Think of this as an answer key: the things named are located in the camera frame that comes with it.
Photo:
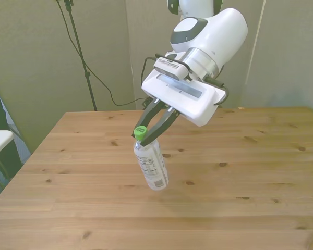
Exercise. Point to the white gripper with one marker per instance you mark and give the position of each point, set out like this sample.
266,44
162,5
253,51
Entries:
193,104

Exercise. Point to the water bottle with green cap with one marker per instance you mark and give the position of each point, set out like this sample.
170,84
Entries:
152,166

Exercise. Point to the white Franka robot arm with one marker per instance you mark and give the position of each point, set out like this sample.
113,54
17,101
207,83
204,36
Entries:
224,34

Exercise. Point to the black tripod stand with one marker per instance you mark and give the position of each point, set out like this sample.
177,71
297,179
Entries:
88,78

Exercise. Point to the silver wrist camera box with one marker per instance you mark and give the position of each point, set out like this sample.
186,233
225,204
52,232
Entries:
169,67

